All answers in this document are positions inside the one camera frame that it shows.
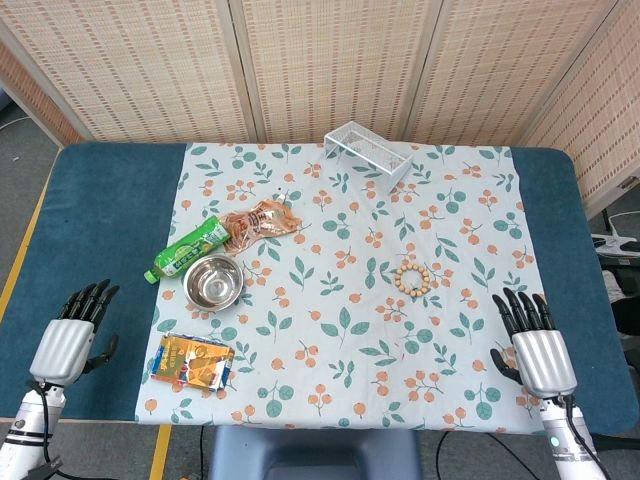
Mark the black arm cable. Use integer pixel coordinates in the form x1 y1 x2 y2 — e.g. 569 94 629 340
24 379 64 480
552 393 614 480

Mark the orange snack bag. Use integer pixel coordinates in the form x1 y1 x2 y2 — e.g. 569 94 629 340
218 192 304 256

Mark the white stand base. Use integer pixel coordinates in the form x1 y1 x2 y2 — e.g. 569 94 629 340
591 209 640 259

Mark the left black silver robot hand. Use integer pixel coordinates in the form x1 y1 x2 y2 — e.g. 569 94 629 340
28 278 121 388

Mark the grey blue robot torso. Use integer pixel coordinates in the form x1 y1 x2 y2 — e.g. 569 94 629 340
208 424 422 480

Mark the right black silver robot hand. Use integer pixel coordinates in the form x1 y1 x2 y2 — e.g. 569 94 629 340
489 287 580 400

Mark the black object on floor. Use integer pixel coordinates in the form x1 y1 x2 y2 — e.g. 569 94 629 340
610 293 640 337

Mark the floral patterned tablecloth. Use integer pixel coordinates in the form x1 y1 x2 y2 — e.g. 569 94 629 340
134 142 549 431

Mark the green plastic drink bottle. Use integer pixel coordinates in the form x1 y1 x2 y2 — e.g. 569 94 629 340
143 215 234 285

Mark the blue table cover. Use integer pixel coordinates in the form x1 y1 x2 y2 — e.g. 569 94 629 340
0 142 640 437

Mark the stainless steel bowl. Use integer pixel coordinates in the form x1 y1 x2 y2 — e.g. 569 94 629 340
182 253 245 314

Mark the woven folding screen panel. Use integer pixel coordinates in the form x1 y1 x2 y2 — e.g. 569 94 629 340
522 0 640 219
403 0 629 148
0 42 84 147
0 0 251 145
229 0 444 145

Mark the wooden bead bracelet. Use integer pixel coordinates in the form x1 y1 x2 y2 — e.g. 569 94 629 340
393 263 432 300

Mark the white wire mesh rack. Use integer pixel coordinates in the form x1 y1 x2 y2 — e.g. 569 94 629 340
323 121 416 195

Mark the yellow snack package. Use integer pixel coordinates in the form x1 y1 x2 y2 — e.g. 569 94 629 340
149 333 237 393

